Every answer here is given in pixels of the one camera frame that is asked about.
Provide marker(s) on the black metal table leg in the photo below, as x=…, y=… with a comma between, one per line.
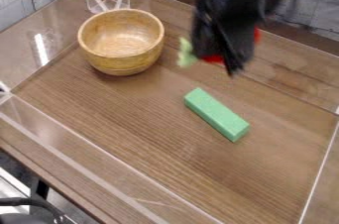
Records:
x=41, y=189

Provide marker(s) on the clear acrylic tray wall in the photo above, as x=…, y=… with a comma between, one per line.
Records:
x=115, y=142

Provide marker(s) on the red plush fruit green leaf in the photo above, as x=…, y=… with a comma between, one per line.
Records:
x=185, y=57

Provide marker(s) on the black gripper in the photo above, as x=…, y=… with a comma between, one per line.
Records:
x=237, y=33

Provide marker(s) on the green rectangular block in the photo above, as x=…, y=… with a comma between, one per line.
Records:
x=229, y=124

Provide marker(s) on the wooden bowl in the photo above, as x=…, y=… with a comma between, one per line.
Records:
x=121, y=41

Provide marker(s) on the clear acrylic corner bracket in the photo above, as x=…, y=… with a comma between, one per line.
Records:
x=97, y=6

